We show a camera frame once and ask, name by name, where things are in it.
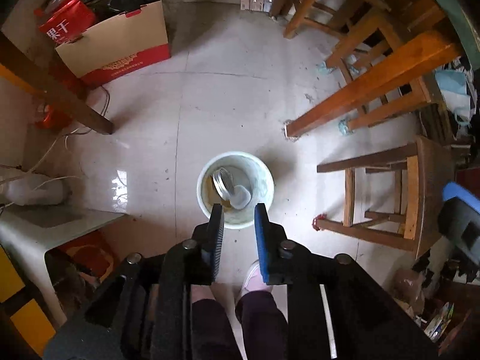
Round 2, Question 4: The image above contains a round metal tin lid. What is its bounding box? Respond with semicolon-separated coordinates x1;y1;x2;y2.
211;167;234;201

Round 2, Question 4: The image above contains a brown cardboard box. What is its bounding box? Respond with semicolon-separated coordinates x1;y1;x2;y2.
203;175;231;209

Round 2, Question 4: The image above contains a white trash bucket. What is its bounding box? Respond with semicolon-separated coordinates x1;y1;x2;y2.
196;151;274;230

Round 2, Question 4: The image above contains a white plastic stool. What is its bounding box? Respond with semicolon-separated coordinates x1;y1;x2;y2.
1;205;124;328

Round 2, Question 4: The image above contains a wooden stool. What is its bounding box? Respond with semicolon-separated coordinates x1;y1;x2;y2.
314;136;455;258

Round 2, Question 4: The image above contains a light blue paper bag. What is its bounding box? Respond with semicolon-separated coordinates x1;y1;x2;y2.
434;69;471;123

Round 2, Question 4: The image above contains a wooden table leg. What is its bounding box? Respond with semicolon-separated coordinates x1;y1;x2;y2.
285;30;463;137

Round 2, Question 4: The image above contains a red white cardboard box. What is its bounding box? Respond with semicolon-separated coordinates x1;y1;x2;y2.
56;0;171;88

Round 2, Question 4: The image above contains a red gift tin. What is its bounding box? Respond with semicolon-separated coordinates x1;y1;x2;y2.
38;0;97;45

